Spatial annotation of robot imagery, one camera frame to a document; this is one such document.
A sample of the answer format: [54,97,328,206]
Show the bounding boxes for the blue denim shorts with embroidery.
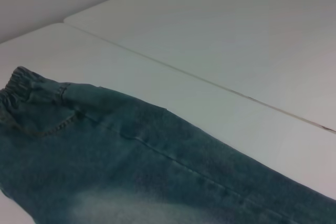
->
[0,66,336,224]

